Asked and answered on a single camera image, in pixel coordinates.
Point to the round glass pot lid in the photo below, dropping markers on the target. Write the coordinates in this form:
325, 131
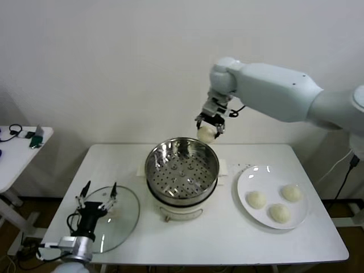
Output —
125, 216

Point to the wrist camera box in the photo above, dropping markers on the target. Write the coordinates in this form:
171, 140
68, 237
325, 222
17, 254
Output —
211, 106
67, 242

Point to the white steamed baozi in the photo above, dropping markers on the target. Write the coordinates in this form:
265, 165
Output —
256, 199
207, 134
279, 213
291, 192

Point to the white electric cooking pot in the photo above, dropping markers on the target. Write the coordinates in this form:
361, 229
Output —
182, 211

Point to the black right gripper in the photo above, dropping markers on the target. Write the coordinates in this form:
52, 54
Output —
211, 119

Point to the green and grey gadget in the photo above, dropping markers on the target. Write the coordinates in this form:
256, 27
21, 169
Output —
36, 141

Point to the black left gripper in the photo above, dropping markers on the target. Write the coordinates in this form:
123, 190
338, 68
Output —
91, 211

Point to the white side table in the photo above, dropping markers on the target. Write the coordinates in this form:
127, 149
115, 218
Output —
17, 165

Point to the white round plate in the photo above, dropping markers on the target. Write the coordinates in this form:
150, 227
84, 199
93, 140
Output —
256, 176

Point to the perforated steel steamer basket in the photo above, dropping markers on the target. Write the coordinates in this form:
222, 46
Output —
182, 176

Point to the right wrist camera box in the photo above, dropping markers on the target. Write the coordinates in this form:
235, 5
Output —
211, 106

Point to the small white black device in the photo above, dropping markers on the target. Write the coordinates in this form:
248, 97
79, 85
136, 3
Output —
25, 134

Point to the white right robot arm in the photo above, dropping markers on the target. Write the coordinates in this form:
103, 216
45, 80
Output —
270, 88

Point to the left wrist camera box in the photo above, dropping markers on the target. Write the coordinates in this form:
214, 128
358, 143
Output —
67, 242

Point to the dark furniture base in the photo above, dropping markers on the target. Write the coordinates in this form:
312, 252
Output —
357, 210

